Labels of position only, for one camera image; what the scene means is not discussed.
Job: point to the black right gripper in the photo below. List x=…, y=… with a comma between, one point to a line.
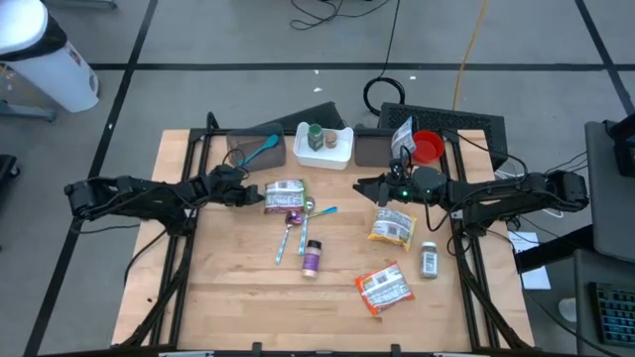
x=402, y=188

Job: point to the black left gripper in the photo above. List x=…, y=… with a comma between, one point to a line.
x=223, y=186

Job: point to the green red ramen packet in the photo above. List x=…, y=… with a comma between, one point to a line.
x=285, y=197

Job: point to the teal silicone spoon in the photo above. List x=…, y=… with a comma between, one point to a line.
x=258, y=151

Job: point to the purple bowl metal spoon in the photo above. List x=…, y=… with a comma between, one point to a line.
x=284, y=243

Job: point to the blue white ramen packet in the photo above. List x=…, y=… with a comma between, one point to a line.
x=403, y=139

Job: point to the small brown spice jar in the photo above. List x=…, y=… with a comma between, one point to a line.
x=331, y=140

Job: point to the green spice jar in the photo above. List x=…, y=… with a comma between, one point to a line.
x=315, y=138

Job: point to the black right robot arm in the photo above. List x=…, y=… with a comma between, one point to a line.
x=496, y=191

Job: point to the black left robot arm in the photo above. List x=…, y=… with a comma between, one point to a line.
x=139, y=196

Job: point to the grey translucent plastic bin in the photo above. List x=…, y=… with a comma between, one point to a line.
x=369, y=149
x=268, y=161

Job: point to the yellow ramen packet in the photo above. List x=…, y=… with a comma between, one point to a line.
x=392, y=228

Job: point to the white plastic bin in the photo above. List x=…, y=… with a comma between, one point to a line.
x=317, y=158

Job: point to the grey label spice jar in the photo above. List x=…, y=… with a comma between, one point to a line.
x=429, y=263

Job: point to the purple label spice jar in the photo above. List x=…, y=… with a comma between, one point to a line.
x=312, y=260

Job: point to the orange ramen packet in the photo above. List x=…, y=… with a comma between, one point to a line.
x=384, y=290

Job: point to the white paper sheet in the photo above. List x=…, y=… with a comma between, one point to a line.
x=536, y=280

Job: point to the black desk beam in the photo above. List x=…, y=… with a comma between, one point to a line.
x=550, y=250

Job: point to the white computer mouse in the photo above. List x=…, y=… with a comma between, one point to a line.
x=568, y=310

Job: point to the white trash can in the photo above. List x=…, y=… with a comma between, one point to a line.
x=54, y=79

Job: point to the dark grey desk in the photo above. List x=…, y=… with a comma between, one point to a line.
x=583, y=297

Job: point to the grey table foot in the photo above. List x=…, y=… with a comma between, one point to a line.
x=79, y=3
x=25, y=111

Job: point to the black desktop device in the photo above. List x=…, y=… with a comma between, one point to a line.
x=625, y=149

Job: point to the backlit black keyboard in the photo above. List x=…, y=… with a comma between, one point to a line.
x=615, y=312

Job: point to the black aluminium table frame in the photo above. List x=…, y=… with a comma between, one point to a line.
x=196, y=133

